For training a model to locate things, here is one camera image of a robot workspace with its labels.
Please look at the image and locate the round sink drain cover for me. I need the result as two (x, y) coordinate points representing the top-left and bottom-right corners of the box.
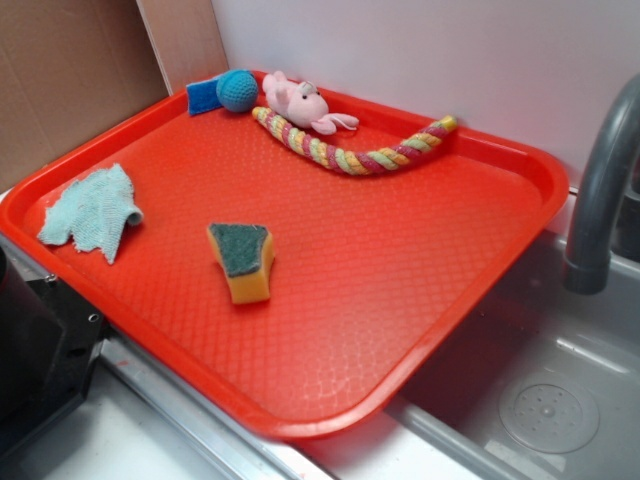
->
(498, 371), (600, 454)

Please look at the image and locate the pink plush bunny toy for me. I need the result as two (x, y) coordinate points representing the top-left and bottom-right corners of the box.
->
(262, 71), (359, 135)

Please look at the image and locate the multicolour twisted rope toy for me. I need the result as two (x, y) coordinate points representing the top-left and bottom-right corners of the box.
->
(251, 107), (458, 176)

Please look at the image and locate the red plastic tray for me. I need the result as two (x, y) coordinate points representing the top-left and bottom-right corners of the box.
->
(1, 93), (569, 440)

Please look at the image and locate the light blue cloth rag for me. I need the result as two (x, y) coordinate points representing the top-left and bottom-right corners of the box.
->
(37, 164), (144, 265)

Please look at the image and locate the blue knitted ball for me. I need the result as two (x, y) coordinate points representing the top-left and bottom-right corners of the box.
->
(216, 70), (258, 113)

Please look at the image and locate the green and yellow sponge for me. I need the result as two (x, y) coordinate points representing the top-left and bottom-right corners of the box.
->
(207, 223), (275, 305)

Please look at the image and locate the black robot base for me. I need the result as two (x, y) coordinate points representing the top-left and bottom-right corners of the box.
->
(1, 251), (104, 459)

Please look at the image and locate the brown cardboard panel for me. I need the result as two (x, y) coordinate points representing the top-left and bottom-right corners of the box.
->
(1, 1), (228, 190)

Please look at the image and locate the blue rectangular sponge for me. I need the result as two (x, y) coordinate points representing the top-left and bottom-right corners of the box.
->
(186, 74), (224, 115)

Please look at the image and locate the grey plastic sink basin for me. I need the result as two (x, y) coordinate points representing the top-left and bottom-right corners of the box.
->
(301, 205), (639, 479)

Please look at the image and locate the grey faucet spout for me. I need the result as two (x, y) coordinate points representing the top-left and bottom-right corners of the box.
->
(563, 76), (639, 295)

